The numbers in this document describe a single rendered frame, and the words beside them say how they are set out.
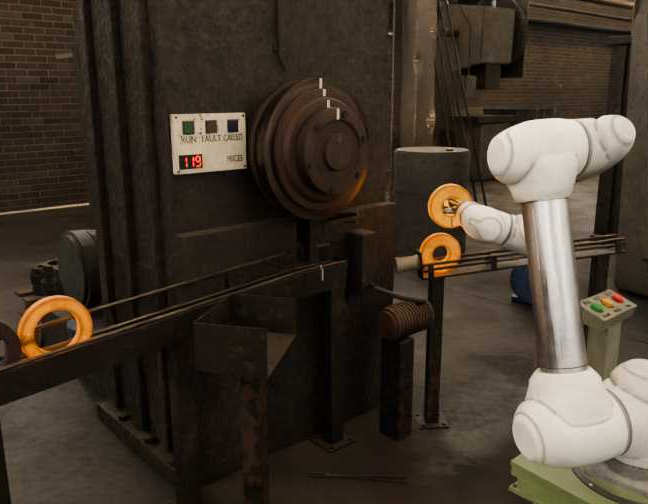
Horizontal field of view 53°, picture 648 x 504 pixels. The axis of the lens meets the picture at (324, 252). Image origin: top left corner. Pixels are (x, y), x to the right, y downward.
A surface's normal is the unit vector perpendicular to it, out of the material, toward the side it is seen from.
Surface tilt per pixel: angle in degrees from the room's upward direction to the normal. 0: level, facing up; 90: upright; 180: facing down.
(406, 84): 90
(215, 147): 90
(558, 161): 80
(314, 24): 90
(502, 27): 92
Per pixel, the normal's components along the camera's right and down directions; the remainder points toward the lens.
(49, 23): 0.66, 0.18
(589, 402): 0.24, -0.09
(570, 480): -0.01, -0.95
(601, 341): -0.75, 0.16
